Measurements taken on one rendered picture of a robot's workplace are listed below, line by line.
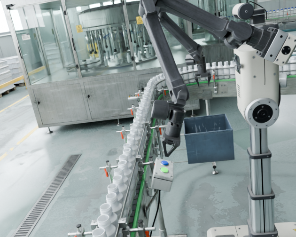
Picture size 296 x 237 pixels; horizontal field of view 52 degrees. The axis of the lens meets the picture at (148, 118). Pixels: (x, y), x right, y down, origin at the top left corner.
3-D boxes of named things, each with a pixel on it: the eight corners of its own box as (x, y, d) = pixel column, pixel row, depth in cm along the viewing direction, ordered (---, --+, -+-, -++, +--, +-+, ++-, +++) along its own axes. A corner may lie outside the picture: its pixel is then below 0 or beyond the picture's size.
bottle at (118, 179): (119, 209, 123) (111, 173, 117) (133, 208, 122) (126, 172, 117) (116, 219, 117) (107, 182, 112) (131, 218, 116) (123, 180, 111)
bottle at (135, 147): (144, 168, 152) (138, 138, 147) (134, 173, 149) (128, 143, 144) (137, 164, 157) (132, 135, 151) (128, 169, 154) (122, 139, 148)
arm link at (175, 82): (153, -7, 116) (150, 7, 127) (138, -3, 115) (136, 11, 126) (193, 98, 112) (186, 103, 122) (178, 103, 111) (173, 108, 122)
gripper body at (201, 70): (194, 75, 203) (193, 64, 201) (209, 73, 201) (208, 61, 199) (194, 77, 197) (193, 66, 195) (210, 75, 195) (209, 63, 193)
